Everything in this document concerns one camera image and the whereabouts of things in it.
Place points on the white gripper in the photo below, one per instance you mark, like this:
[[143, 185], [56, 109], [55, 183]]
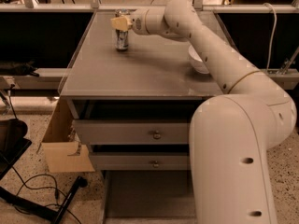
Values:
[[138, 21]]

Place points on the silver redbull can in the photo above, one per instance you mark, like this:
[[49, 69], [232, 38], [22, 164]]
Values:
[[122, 37]]

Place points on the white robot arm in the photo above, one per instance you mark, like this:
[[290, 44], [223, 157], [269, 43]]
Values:
[[230, 134]]

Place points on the grey drawer cabinet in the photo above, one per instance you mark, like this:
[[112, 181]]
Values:
[[153, 68]]

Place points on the grey top drawer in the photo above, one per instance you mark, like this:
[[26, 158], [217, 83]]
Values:
[[137, 122]]

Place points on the grey drawer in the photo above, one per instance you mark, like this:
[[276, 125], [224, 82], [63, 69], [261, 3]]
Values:
[[137, 122], [148, 197], [140, 157]]

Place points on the grey middle drawer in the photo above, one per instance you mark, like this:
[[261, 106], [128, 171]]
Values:
[[140, 157]]

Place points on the grey bottom drawer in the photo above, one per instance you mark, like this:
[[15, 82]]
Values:
[[148, 197]]

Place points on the white ceramic bowl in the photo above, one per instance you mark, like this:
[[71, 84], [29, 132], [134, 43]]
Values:
[[196, 62]]

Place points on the cardboard box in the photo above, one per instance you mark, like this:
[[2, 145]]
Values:
[[63, 151]]

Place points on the black chair seat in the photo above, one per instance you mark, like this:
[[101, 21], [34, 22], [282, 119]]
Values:
[[12, 143]]

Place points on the aluminium frame rail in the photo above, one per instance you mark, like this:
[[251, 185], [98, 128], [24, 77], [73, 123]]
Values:
[[62, 7]]

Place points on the black cloth on rail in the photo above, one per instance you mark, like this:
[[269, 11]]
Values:
[[12, 68]]

